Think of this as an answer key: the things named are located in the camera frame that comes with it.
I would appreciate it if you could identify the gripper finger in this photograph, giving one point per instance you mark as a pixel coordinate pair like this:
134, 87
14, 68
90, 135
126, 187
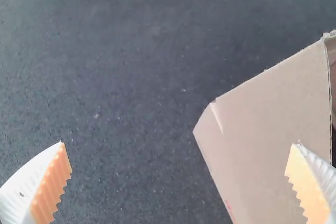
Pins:
312, 187
34, 190

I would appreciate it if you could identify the cardboard box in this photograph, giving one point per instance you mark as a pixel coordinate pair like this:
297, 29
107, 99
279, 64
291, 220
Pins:
262, 134

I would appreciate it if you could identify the black mat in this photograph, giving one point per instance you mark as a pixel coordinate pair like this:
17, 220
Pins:
118, 64

